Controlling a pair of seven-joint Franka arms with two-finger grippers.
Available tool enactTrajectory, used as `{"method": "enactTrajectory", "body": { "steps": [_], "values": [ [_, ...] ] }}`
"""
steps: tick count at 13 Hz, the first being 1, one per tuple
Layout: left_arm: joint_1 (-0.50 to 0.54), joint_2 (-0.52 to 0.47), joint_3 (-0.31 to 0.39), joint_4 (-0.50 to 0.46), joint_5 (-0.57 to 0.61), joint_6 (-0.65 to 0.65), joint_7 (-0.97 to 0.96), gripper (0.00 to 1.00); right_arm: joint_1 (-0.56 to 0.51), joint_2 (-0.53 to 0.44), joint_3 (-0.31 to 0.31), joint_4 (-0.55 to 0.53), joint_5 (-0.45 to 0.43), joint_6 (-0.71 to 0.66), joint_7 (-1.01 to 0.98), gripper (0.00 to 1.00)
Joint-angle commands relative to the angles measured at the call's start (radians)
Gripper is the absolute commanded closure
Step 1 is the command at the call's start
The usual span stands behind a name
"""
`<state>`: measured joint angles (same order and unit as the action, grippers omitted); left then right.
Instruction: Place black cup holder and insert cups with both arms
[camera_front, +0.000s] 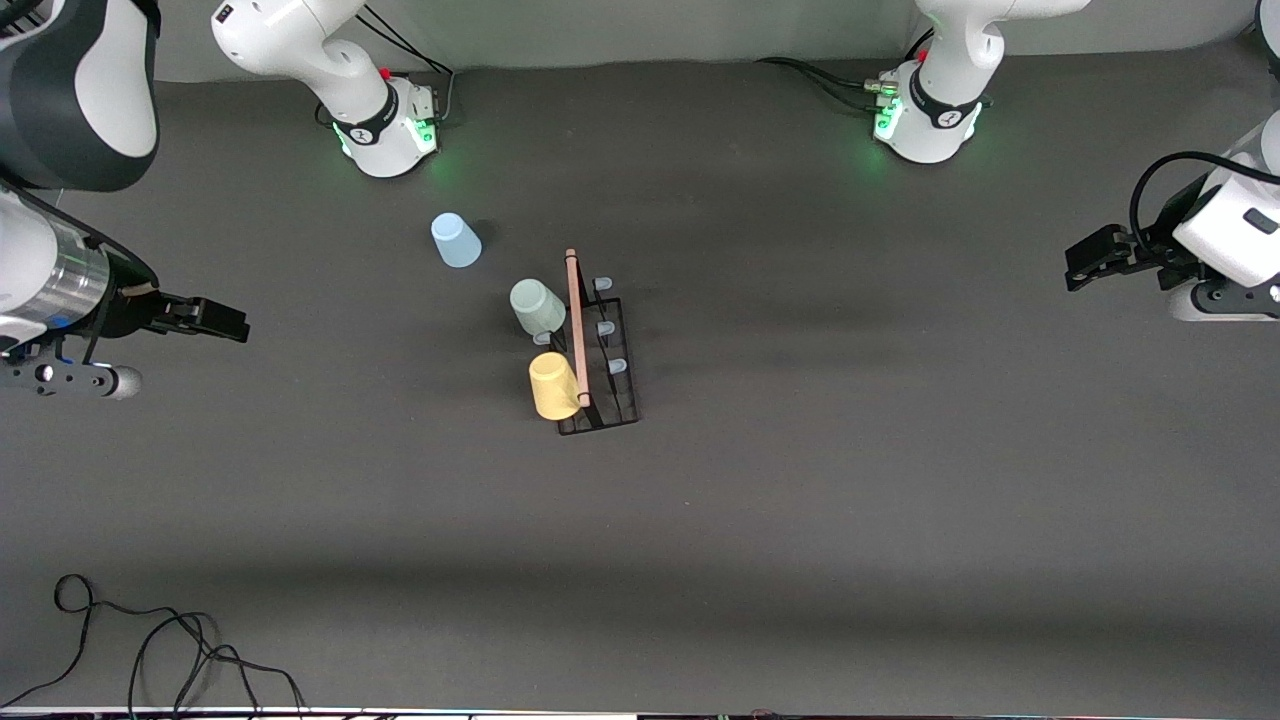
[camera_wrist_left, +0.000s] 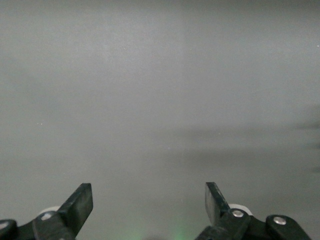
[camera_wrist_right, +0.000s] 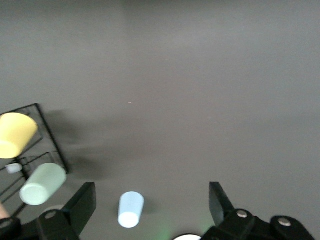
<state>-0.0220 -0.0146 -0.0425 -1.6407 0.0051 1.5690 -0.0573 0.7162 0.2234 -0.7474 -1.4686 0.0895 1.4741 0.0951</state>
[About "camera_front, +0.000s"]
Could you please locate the black wire cup holder rack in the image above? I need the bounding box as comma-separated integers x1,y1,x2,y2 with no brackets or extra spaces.
533,248,641,437

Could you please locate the loose black floor cable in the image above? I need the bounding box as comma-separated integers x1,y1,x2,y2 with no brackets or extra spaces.
0,573,306,720

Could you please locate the yellow plastic cup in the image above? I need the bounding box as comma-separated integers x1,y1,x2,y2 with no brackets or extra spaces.
528,351,585,422

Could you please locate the pale blue plastic cup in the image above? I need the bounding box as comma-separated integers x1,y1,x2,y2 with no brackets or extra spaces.
430,212,483,269

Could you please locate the black arm base cable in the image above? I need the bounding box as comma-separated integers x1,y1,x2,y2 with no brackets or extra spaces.
315,5,456,131
755,57,891,113

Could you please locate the dark grey table mat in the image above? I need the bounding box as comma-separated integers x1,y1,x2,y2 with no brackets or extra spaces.
0,35,1280,713

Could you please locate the pale green plastic cup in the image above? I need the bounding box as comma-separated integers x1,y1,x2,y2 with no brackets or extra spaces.
509,278,568,337

